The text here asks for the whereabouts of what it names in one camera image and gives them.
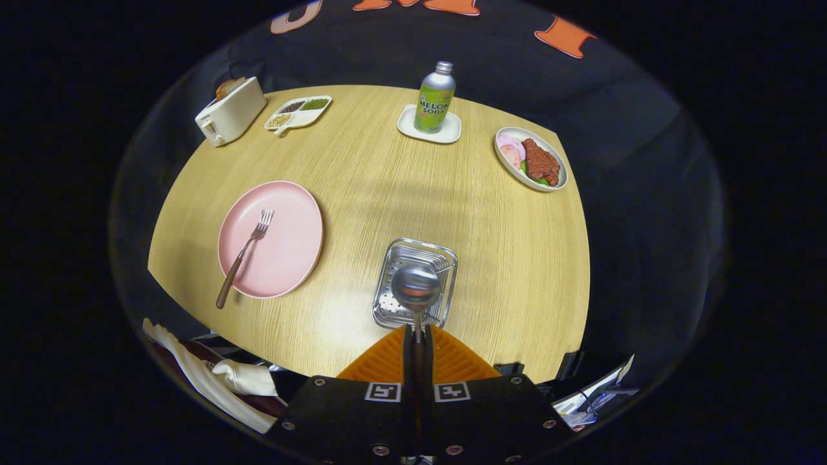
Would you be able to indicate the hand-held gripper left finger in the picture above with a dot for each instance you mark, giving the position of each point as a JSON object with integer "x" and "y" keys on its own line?
{"x": 342, "y": 413}

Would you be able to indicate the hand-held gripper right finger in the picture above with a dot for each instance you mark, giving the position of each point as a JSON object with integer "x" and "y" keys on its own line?
{"x": 491, "y": 413}

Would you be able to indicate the white papers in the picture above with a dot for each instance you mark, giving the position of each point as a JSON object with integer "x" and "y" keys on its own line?
{"x": 591, "y": 400}

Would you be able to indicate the white cloth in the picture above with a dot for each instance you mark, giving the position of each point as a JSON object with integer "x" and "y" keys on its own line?
{"x": 194, "y": 378}

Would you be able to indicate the pink round plate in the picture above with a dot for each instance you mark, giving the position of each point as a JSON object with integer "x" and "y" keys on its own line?
{"x": 287, "y": 232}

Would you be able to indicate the white oval dish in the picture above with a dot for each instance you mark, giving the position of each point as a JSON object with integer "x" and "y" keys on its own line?
{"x": 510, "y": 171}

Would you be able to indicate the red-brown meat piece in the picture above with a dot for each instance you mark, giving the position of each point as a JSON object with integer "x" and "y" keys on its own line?
{"x": 541, "y": 161}

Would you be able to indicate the pink ham slices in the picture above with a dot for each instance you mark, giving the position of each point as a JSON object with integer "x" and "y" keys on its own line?
{"x": 510, "y": 152}

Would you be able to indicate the white square coaster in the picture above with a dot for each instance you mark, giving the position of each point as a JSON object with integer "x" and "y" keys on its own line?
{"x": 407, "y": 126}

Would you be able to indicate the white divided dish with beans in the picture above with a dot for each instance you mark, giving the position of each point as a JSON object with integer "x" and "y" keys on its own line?
{"x": 307, "y": 116}

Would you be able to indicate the green soda bottle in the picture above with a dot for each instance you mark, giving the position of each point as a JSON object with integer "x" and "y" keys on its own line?
{"x": 434, "y": 103}

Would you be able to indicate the white toaster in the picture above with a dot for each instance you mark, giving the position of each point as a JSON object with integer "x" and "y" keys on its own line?
{"x": 232, "y": 116}

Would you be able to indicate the brown toast slice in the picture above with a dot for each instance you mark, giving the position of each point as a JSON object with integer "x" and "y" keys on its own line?
{"x": 229, "y": 87}

